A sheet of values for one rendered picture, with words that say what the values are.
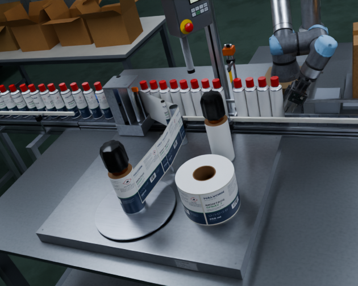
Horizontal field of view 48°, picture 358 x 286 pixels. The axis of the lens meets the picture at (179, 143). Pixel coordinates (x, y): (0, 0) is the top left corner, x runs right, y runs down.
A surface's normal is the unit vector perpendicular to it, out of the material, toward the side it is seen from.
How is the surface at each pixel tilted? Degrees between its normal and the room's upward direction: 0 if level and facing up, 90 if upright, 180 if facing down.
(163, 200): 0
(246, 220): 0
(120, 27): 90
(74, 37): 91
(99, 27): 90
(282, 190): 0
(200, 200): 90
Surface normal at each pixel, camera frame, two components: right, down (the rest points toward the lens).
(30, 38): -0.36, 0.60
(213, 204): 0.18, 0.53
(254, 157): -0.23, -0.80
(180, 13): 0.53, 0.38
